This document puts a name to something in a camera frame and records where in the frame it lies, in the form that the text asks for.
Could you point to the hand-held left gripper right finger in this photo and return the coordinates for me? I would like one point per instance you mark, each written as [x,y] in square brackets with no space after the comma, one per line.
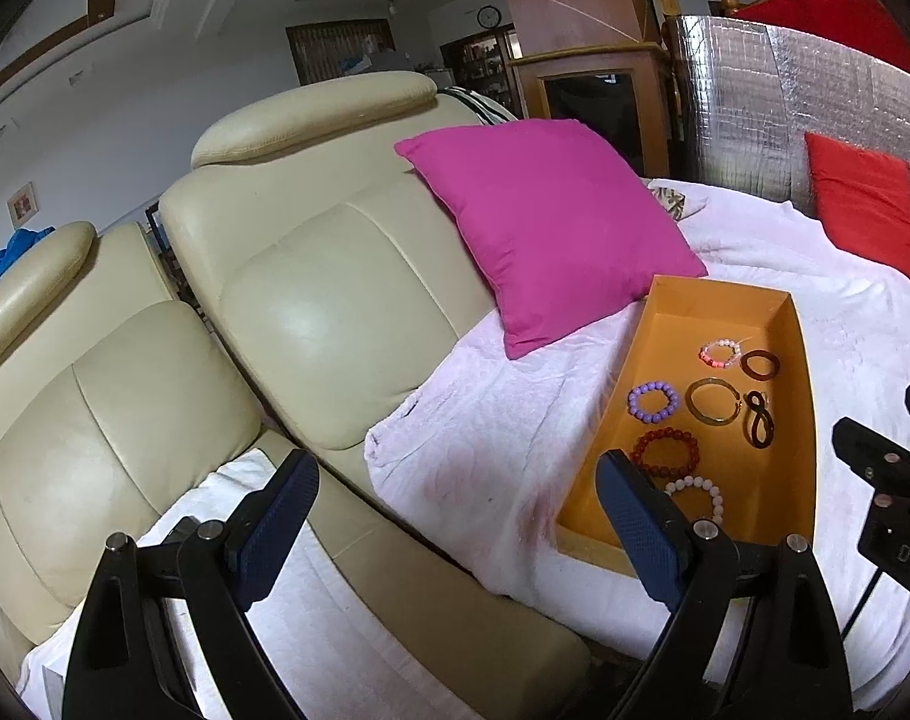
[635,525]

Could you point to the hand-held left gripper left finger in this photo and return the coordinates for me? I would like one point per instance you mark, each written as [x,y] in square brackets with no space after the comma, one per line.
[282,510]

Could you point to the gold bangle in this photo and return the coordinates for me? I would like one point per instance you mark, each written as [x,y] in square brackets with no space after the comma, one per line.
[691,405]

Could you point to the orange cardboard box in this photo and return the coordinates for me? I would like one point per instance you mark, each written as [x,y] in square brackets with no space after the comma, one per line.
[695,315]

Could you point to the white towel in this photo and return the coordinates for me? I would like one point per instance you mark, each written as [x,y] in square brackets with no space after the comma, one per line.
[327,615]

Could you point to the pale pink blanket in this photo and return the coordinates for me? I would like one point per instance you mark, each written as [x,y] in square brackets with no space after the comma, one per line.
[500,427]

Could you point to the red cushion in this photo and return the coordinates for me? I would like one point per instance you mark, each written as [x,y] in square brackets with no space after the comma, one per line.
[863,202]

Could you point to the cream leather sofa seat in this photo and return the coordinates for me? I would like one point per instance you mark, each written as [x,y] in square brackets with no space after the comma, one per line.
[87,427]
[312,277]

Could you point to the magenta cushion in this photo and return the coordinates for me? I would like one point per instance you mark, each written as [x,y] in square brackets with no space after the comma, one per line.
[552,225]

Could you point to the patterned beige cushion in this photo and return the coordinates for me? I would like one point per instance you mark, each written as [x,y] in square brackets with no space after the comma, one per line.
[676,199]

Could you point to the silver foil panel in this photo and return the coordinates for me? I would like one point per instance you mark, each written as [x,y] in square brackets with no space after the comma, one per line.
[739,105]

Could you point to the blue cloth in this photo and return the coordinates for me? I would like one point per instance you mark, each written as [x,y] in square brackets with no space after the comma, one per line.
[8,259]

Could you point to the red cloth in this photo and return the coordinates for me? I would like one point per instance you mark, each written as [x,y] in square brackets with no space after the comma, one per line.
[837,22]

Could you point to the striped cloth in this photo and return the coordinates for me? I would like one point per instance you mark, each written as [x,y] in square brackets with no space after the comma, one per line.
[481,109]

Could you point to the wooden cabinet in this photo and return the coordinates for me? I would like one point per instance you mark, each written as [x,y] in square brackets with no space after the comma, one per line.
[530,90]

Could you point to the window with brown blinds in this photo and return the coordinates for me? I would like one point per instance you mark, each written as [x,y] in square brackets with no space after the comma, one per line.
[335,52]

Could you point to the dark display shelf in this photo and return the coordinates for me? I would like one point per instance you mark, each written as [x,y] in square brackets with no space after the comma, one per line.
[477,60]

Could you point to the small framed wall picture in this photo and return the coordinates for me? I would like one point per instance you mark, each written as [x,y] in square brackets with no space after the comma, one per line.
[23,204]

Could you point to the round wall clock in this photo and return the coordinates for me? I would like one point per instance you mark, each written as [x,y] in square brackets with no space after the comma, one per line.
[489,16]

